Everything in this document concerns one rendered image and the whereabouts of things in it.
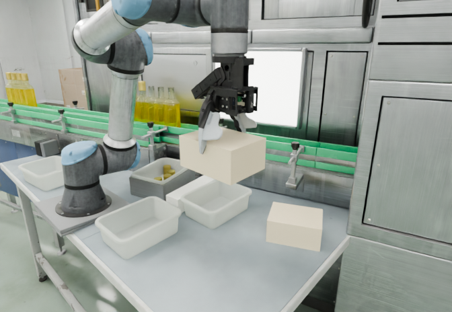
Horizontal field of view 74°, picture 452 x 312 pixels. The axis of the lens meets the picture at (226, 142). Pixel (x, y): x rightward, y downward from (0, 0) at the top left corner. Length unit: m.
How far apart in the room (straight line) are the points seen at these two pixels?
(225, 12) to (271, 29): 0.74
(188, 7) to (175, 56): 0.92
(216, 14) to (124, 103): 0.56
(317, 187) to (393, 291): 0.40
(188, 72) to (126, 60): 0.58
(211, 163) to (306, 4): 0.88
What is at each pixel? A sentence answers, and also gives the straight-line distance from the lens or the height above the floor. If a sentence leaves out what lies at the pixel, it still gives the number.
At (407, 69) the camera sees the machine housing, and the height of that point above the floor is 1.27.
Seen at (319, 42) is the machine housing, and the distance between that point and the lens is 1.29.
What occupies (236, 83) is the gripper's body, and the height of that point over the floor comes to 1.26.
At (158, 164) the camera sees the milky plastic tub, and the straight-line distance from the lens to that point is 1.37.
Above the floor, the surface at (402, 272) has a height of 0.67.
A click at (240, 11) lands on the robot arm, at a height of 1.39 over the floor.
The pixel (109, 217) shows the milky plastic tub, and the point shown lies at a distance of 1.04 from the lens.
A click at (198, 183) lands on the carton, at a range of 1.20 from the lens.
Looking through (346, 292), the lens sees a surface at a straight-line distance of 1.21.
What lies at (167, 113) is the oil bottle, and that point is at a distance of 1.44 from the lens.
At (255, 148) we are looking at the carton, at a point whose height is 1.12.
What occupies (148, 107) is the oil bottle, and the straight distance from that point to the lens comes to 1.51.
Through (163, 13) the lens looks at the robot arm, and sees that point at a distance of 0.64.
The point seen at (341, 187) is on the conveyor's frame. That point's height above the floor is 0.84.
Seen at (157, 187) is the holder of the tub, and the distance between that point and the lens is 1.18.
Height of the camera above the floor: 1.33
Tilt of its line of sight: 18 degrees down
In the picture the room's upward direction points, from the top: straight up
